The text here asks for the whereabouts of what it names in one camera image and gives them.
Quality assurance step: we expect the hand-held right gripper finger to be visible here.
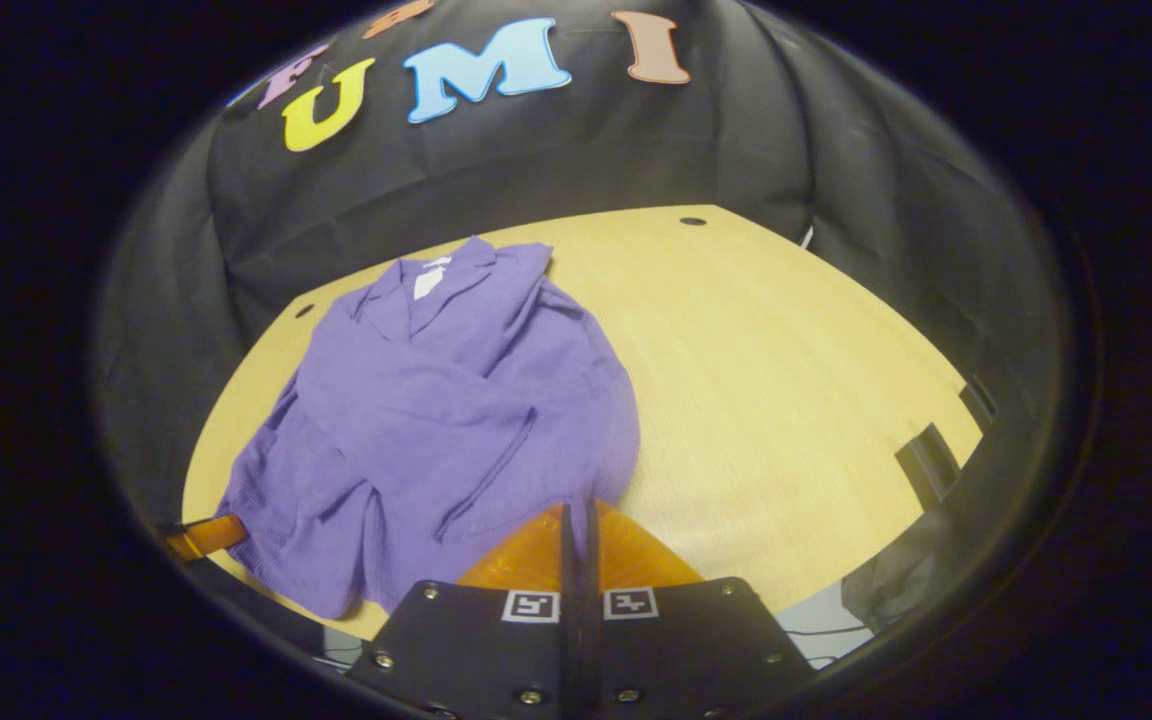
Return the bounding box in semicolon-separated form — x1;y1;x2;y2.
346;500;577;720
581;498;817;720

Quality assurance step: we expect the purple knit shirt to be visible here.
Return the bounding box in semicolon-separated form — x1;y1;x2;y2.
216;236;642;621

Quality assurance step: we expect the black backdrop cloth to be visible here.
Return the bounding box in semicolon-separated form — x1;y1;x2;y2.
96;0;1057;501

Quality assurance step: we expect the black table clamp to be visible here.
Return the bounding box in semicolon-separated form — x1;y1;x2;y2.
894;422;962;513
958;375;997;433

